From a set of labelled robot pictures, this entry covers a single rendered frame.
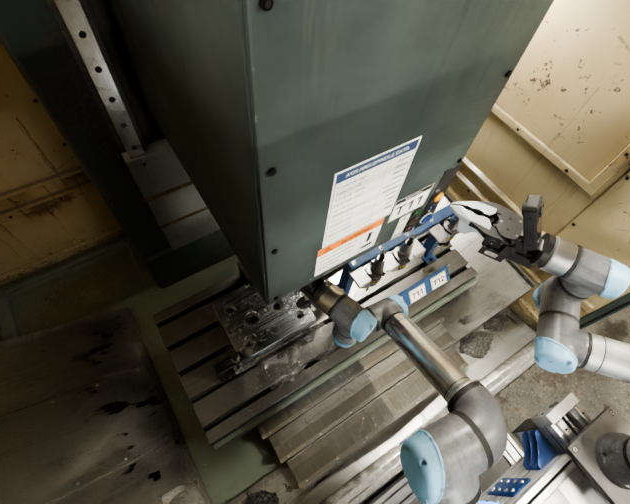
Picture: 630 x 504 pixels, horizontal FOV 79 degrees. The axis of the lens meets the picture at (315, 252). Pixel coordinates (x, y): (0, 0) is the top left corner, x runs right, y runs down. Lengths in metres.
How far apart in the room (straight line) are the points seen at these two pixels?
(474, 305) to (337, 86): 1.50
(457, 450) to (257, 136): 0.67
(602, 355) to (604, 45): 0.85
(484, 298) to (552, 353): 0.96
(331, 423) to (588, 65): 1.41
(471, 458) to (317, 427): 0.80
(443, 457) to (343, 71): 0.68
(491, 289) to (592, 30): 0.99
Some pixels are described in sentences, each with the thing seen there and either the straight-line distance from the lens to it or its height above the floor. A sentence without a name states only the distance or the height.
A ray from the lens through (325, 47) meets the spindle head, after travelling 0.40.
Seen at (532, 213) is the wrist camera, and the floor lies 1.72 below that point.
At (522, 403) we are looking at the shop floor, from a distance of 2.67.
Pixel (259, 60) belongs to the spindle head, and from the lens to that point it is 0.36.
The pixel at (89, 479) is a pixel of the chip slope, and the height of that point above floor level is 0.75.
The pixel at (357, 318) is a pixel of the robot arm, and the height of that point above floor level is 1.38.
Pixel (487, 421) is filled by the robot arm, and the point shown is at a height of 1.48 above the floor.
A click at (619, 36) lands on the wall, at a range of 1.41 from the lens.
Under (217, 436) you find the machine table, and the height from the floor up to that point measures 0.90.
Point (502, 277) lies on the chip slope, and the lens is 1.87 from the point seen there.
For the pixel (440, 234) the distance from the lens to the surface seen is 1.36.
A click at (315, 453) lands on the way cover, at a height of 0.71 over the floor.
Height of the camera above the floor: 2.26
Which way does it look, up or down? 60 degrees down
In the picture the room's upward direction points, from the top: 8 degrees clockwise
